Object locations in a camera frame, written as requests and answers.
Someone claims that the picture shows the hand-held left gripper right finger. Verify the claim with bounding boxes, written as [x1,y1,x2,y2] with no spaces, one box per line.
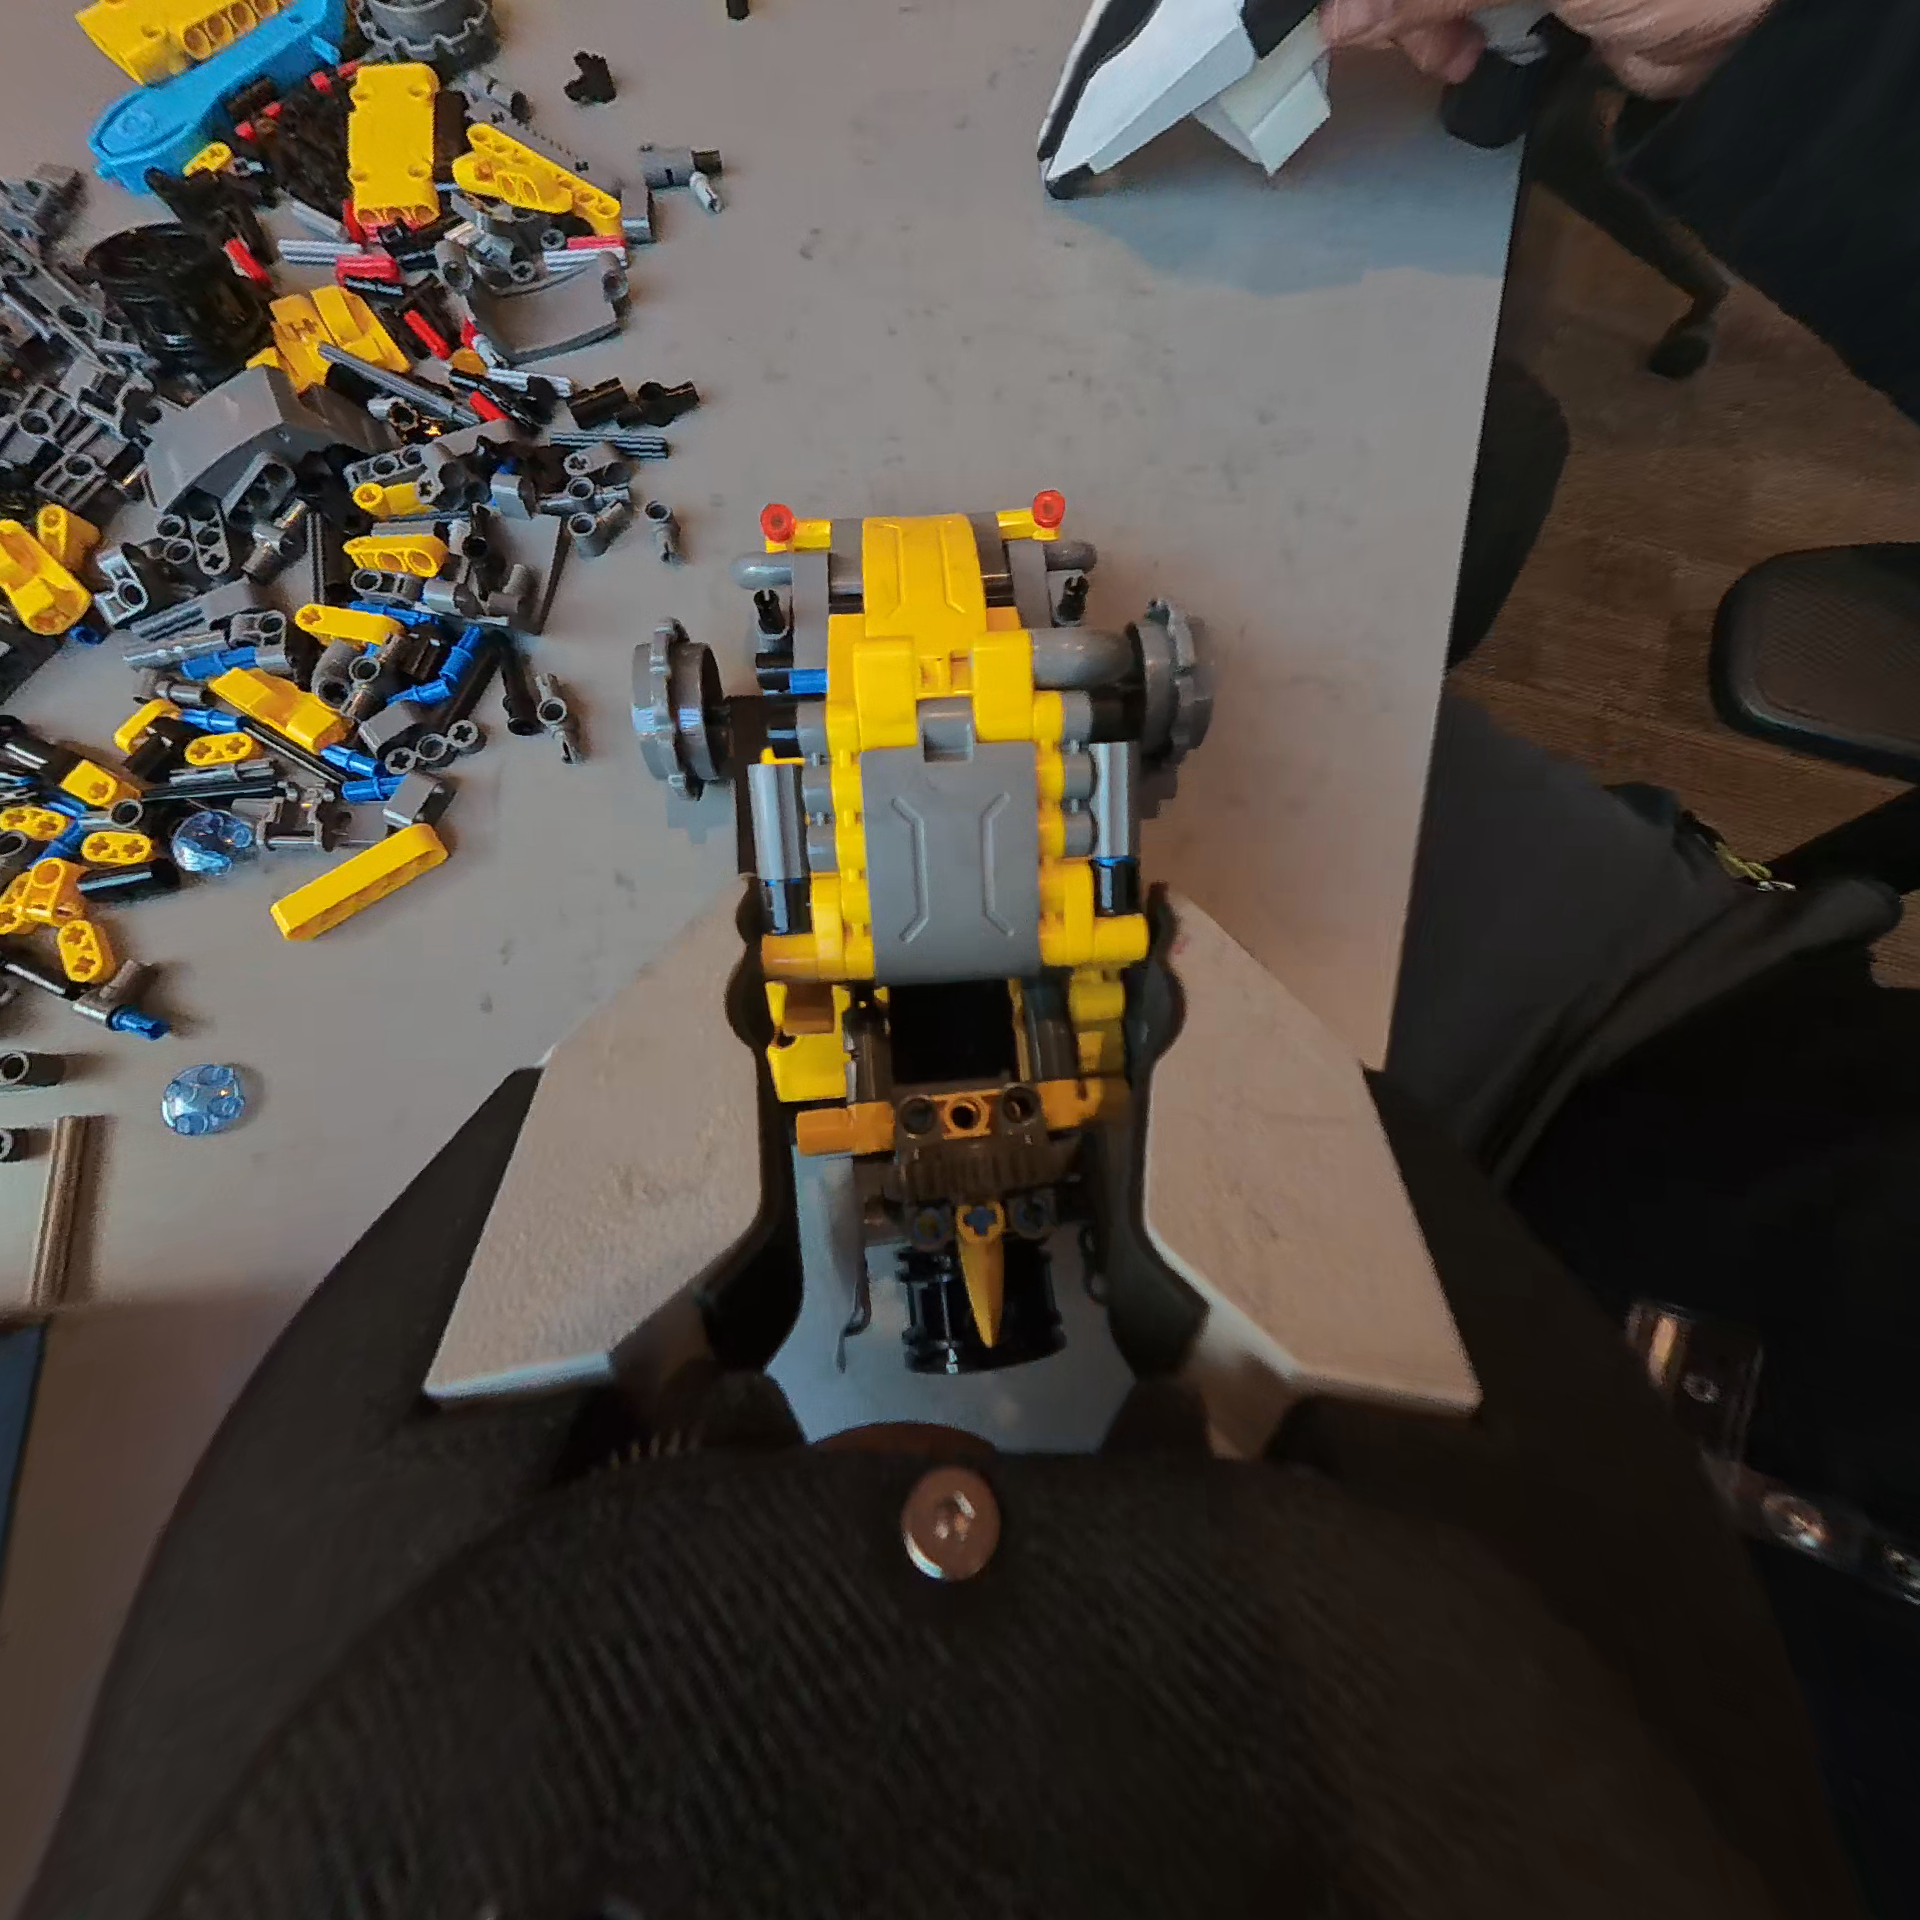
[1112,885,1484,1459]

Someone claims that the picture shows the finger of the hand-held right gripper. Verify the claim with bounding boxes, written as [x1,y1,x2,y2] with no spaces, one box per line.
[1037,0,1256,201]
[1200,29,1339,176]

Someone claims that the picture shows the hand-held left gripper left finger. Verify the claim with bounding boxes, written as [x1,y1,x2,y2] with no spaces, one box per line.
[422,876,819,1403]

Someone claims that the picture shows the short yellow brick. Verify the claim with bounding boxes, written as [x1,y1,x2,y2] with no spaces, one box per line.
[270,820,454,944]

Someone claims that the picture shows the yellow toy block vehicle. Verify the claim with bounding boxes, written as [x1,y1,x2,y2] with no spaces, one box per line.
[629,487,1209,1375]

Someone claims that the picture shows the pile of small dark pieces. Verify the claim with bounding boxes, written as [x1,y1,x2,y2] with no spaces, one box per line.
[0,0,724,1083]

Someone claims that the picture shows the grey desk with wooden edge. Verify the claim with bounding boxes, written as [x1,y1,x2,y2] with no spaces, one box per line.
[0,0,1525,1653]

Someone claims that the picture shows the person's right hand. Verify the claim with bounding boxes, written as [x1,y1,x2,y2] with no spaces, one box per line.
[1321,0,1743,103]

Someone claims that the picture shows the black swivel office chair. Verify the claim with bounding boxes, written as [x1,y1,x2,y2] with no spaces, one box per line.
[1536,76,1740,379]

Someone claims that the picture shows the person's leg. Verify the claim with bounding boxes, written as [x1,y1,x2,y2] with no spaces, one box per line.
[1388,690,1907,1185]

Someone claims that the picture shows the long brown rod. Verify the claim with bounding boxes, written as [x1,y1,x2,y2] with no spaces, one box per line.
[31,1112,91,1312]

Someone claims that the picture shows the group of yellow beams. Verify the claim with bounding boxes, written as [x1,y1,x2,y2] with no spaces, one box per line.
[75,0,625,243]

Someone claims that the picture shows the blue curved piece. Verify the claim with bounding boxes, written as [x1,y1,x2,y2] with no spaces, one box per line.
[89,0,350,196]

